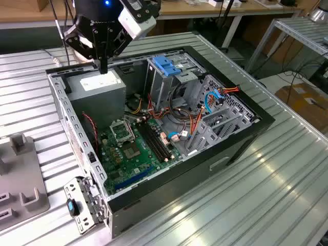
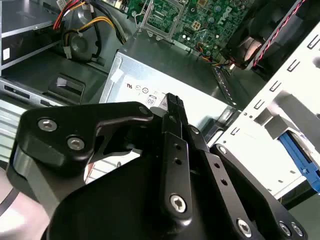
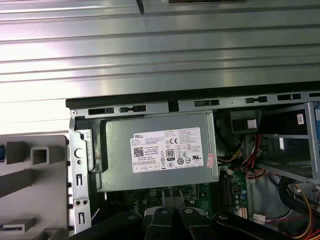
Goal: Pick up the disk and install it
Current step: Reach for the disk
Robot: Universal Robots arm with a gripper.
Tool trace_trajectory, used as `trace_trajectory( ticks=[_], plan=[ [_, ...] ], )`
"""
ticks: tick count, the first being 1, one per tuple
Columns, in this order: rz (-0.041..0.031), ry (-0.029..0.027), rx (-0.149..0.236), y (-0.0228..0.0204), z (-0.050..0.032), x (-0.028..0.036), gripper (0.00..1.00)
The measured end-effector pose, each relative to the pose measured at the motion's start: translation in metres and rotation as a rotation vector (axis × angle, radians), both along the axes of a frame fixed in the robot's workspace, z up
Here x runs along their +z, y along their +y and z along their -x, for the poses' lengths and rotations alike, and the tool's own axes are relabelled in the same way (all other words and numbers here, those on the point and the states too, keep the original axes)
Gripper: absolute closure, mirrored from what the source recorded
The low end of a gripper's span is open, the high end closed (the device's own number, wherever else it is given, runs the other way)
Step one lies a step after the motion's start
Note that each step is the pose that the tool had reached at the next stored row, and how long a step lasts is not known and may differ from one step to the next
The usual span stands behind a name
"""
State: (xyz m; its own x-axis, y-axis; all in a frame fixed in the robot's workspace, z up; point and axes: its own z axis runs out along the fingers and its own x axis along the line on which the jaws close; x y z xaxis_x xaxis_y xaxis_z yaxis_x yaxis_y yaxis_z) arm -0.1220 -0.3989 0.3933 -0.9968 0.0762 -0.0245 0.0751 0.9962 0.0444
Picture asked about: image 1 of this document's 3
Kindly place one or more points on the grey metal optical drive cage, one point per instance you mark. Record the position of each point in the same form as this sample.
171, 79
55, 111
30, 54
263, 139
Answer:
160, 87

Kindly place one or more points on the brown cardboard box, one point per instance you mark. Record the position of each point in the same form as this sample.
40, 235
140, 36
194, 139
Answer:
302, 102

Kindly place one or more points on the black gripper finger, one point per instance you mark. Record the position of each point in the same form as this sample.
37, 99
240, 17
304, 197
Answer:
116, 41
77, 42

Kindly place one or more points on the grey power supply unit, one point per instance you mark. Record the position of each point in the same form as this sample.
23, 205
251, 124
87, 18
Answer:
102, 102

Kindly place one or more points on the grey metal disk bay cage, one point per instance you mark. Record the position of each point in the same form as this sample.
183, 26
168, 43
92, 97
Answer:
225, 128

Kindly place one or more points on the black RAM slot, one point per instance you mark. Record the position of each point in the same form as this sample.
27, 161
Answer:
148, 142
151, 142
155, 141
158, 141

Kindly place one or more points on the silver slot retention bracket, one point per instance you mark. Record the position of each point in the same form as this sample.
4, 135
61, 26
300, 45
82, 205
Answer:
82, 223

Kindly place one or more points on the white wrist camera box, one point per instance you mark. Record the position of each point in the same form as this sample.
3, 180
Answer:
135, 24

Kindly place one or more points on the metal slat side table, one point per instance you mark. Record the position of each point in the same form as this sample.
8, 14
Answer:
292, 28

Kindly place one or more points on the white desk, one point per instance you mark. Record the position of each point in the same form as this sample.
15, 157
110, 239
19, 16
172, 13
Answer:
269, 85

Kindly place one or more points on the blue plastic drive bracket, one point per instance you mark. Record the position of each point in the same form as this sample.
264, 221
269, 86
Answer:
165, 65

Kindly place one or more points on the green motherboard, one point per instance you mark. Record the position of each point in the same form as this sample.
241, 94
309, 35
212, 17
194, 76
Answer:
128, 164

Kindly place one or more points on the long wooden desk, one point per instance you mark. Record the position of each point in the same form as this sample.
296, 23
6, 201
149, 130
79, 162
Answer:
179, 9

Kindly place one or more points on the black open PC case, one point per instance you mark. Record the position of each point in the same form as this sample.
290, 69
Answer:
179, 189

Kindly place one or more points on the blue expansion slot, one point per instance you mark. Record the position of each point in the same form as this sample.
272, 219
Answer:
133, 178

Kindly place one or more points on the white device box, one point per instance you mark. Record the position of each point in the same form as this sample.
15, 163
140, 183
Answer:
215, 3

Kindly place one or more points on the grey parts rack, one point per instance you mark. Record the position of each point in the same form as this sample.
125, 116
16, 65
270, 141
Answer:
23, 174

